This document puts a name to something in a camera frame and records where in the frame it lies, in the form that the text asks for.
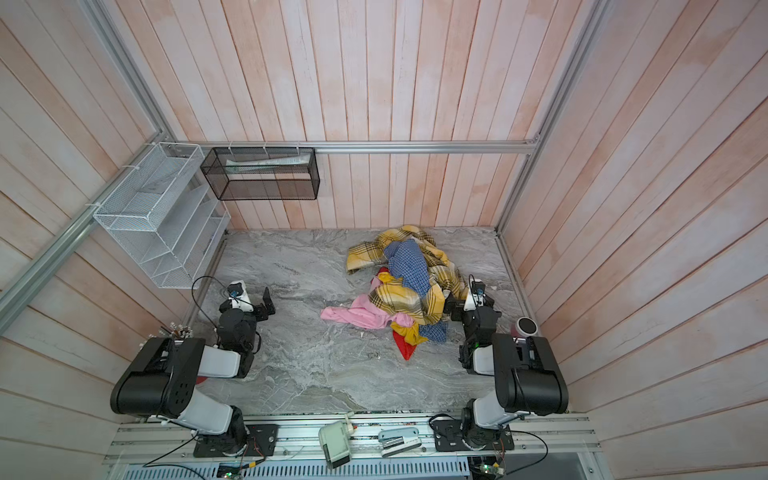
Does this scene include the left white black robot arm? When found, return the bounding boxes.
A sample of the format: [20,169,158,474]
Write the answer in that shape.
[110,281,278,458]

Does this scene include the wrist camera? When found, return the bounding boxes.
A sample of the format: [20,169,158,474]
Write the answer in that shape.
[464,276,485,311]
[227,281,254,312]

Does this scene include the yellow plaid cloth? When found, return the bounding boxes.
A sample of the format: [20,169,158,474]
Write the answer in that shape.
[346,225,468,325]

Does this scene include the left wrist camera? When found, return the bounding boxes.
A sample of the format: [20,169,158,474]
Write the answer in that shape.
[227,281,254,312]

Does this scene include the red cloth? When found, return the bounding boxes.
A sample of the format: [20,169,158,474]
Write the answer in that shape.
[392,331,416,361]

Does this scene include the white green device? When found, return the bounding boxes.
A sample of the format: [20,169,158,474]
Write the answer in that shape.
[318,419,355,469]

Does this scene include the pink cloth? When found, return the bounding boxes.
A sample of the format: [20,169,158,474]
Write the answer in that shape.
[320,272,415,330]

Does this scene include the grey stapler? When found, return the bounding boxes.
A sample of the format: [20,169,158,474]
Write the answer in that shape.
[378,426,422,458]

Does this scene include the black mesh basket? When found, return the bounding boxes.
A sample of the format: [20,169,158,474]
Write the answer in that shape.
[201,146,321,201]

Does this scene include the horizontal aluminium rail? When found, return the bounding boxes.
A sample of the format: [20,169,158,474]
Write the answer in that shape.
[191,140,537,154]

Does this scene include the blue checkered shirt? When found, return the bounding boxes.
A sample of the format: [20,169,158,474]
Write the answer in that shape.
[376,239,447,343]

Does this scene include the pink cup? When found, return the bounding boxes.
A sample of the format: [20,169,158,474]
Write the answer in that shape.
[510,317,539,338]

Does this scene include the white wire mesh shelf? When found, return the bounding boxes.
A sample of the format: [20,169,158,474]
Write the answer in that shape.
[94,143,230,290]

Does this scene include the red pencil holder with pencils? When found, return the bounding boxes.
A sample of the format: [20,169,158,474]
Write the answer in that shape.
[159,323,194,340]

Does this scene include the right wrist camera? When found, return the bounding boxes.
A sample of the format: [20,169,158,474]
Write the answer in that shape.
[464,276,485,311]

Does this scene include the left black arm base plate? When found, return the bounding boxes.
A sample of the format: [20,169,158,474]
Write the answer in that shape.
[193,423,279,458]

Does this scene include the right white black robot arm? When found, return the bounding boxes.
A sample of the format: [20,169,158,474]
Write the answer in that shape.
[431,296,569,451]

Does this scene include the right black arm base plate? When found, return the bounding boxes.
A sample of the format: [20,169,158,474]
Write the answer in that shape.
[429,416,515,452]

